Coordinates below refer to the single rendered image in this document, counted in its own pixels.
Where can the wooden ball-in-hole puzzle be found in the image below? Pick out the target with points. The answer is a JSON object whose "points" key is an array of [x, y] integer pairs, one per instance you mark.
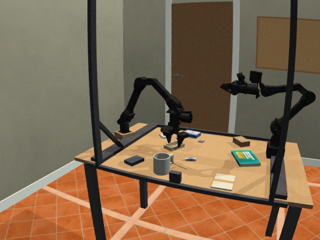
{"points": [[172, 146]]}

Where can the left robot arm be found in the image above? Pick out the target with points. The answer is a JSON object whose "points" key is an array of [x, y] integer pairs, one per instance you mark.
{"points": [[176, 111]]}

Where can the grey mug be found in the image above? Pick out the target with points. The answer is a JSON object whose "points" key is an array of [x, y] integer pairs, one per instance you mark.
{"points": [[162, 167]]}

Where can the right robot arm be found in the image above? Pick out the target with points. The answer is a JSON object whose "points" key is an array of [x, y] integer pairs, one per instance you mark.
{"points": [[306, 99]]}

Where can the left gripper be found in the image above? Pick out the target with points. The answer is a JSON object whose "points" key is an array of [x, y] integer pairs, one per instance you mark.
{"points": [[180, 135]]}

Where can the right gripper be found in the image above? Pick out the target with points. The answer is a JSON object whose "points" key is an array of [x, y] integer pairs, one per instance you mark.
{"points": [[236, 89]]}

